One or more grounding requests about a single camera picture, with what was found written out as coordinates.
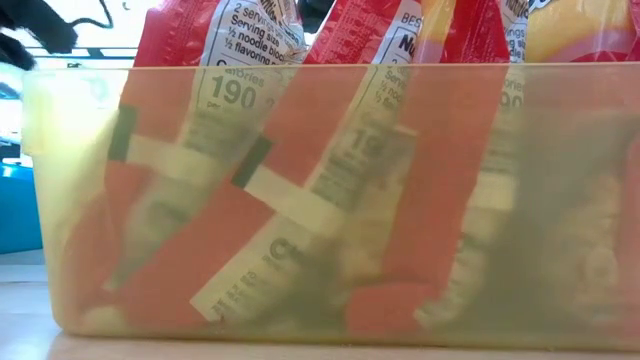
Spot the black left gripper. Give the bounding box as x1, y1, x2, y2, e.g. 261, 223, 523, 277
0, 0, 79, 70

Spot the translucent yellow plastic bin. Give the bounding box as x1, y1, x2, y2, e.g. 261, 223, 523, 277
22, 62, 640, 351

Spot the blue plastic bin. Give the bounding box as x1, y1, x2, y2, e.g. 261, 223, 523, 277
0, 162, 44, 256

